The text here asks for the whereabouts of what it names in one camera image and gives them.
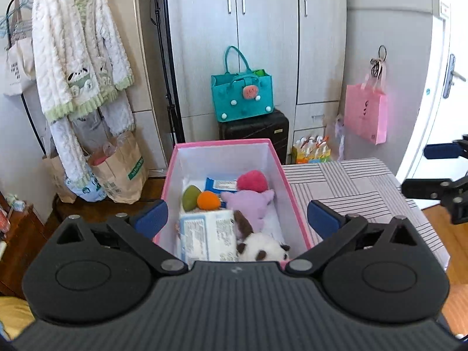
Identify white green fleece robe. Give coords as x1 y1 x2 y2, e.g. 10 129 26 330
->
32 0 135 191

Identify yellow blanket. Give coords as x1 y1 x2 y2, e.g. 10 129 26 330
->
0 296 35 340

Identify teal felt bag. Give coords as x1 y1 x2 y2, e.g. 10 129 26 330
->
211 46 274 122

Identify white canvas tote bag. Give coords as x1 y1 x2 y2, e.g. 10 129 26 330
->
4 11 37 97

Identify orange plush toy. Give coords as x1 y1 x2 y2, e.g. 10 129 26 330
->
197 191 222 211

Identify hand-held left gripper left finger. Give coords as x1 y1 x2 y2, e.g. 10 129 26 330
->
55 199 189 276

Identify pack of drink bottles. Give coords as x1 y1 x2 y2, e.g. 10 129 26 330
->
292 135 333 164

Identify light blue wet wipes pack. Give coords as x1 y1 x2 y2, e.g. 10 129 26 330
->
175 209 238 266

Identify pink storage box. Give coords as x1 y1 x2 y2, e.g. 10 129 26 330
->
153 138 313 264

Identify silver door handle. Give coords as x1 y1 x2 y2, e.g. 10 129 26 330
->
442 54 468 99

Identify black tripod stand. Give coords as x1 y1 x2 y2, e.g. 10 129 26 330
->
144 0 186 144

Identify blue white plastic bag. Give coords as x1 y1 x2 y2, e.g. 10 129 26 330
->
64 172 107 202

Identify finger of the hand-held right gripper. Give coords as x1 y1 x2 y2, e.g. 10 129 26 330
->
423 137 468 160
401 176 468 225

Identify small brown paper bag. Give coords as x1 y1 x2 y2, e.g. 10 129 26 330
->
43 154 78 204

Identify beige wooden cabinet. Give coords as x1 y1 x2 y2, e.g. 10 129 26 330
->
122 0 176 171

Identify white brown dog plush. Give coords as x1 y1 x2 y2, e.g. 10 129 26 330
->
233 210 291 263

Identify red plush toy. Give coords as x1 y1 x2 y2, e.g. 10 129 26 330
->
236 170 269 193

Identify purple plush toy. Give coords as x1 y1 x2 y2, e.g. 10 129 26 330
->
220 189 276 232

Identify striped tablecloth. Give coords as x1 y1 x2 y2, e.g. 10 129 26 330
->
281 158 450 271

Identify clear plastic bag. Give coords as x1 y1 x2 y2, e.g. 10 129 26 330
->
334 114 346 161

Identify large brown paper bag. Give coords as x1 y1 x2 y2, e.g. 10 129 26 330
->
90 131 150 204

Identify white door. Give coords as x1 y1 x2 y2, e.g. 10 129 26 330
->
397 0 468 183

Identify dark blue wet wipes pack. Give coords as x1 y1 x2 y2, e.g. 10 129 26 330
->
204 177 240 192

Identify black suitcase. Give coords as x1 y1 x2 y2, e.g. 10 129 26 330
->
218 109 290 165

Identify white wardrobe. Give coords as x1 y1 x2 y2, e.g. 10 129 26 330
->
164 0 348 165

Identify pink shopping bag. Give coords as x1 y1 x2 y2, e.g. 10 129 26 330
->
344 74 388 145

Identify black hair ties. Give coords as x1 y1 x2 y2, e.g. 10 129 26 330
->
370 45 388 81

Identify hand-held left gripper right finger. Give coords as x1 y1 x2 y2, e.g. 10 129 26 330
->
286 200 417 276

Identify green plush toy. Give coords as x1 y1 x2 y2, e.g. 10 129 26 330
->
182 185 202 212

